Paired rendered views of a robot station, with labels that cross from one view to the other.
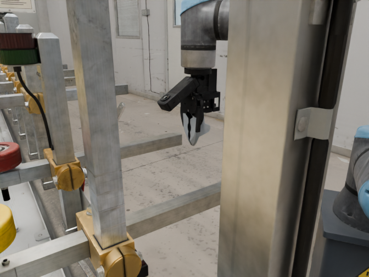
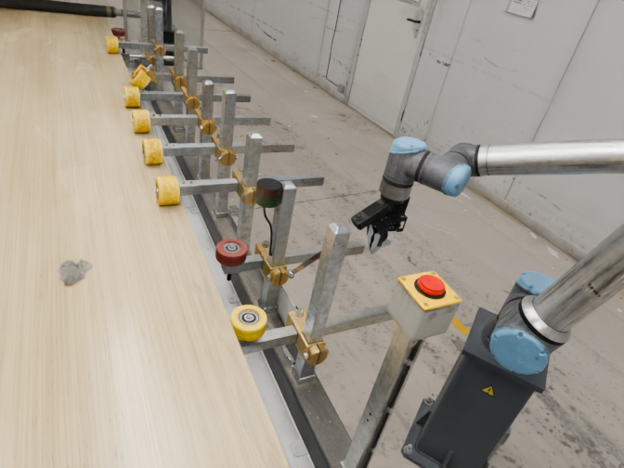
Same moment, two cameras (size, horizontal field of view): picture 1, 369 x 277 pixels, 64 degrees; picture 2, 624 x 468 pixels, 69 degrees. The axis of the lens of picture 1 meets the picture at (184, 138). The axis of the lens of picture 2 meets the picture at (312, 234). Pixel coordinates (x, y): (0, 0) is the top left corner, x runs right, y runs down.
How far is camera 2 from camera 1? 0.67 m
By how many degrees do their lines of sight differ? 14
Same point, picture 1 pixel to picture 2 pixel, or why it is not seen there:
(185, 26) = (391, 165)
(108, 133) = (330, 291)
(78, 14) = (334, 242)
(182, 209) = (356, 322)
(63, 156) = (277, 261)
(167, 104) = (359, 225)
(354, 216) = not seen: hidden behind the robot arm
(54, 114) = (279, 235)
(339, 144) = (554, 229)
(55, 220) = (252, 294)
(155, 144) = not seen: hidden behind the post
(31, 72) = (251, 171)
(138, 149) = not seen: hidden behind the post
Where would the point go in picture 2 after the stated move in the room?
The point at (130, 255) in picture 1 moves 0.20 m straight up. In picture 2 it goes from (323, 351) to (342, 284)
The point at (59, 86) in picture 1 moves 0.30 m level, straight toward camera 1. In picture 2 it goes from (288, 218) to (317, 302)
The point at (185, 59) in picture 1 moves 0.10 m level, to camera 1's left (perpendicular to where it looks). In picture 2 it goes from (384, 188) to (350, 181)
